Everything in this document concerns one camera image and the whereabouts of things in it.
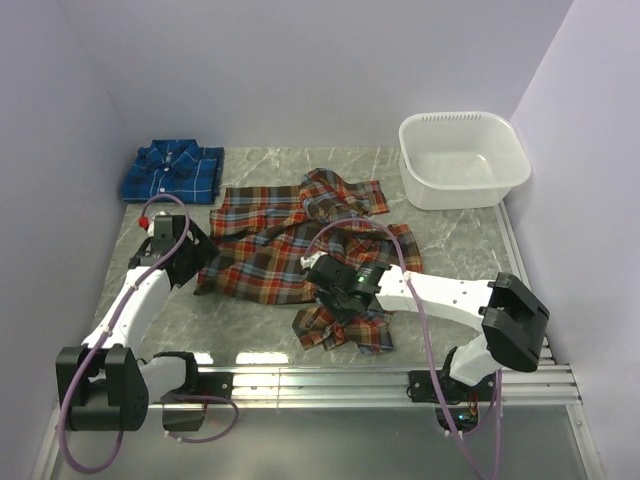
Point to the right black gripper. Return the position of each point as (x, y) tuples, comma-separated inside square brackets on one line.
[(342, 315)]

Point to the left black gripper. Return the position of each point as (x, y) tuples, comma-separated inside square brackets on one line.
[(204, 251)]

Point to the red brown plaid shirt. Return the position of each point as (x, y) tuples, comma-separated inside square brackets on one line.
[(262, 233)]

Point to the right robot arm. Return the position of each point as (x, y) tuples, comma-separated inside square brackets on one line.
[(510, 321)]

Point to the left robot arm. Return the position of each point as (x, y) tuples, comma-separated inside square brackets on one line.
[(101, 385)]

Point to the blue plaid folded shirt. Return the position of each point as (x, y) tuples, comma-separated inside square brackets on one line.
[(179, 167)]

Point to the white plastic basin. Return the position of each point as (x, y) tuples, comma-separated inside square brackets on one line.
[(460, 160)]

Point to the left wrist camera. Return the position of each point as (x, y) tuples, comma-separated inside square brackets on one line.
[(163, 226)]

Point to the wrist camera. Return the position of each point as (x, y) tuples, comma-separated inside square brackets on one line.
[(308, 262), (163, 226)]

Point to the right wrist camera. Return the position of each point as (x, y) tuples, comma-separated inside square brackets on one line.
[(308, 262)]

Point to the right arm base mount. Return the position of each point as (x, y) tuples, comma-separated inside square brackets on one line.
[(421, 388)]

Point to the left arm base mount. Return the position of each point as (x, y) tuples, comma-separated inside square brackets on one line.
[(214, 384)]

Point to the aluminium rail frame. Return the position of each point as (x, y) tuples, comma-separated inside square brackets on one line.
[(279, 385)]

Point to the black box under rail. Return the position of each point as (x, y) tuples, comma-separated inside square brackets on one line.
[(183, 417)]

